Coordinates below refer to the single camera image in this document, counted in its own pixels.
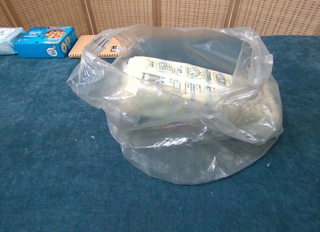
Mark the clear plastic bag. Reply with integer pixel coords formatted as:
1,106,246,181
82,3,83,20
66,25,285,186

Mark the cream printed package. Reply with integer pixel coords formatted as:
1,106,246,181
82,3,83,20
117,55,283,129

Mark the brown spiral notebook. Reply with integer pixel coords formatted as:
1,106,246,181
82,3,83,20
68,34,124,59

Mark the teal table cloth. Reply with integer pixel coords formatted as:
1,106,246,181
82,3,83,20
0,35,320,232

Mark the woven wooden folding screen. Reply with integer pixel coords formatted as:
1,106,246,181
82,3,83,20
0,0,320,38

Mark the blue cookie box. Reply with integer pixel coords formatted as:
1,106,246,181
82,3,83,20
12,26,78,59

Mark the white wet wipes pack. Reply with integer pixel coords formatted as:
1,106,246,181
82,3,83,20
0,27,26,56

